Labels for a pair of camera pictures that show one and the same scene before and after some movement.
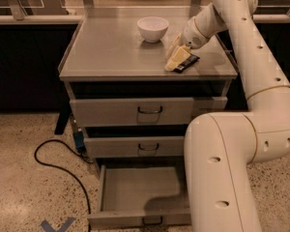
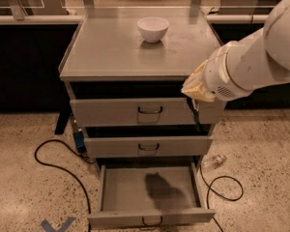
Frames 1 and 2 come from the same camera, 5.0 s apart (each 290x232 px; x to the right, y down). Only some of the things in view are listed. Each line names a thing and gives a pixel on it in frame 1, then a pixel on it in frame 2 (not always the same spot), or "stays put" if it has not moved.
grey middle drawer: [130, 147] stays put
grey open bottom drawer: [142, 196] stays put
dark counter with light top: [27, 52] stays put
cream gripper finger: [172, 46] → [194, 80]
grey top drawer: [133, 112] stays put
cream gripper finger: [180, 56] → [194, 86]
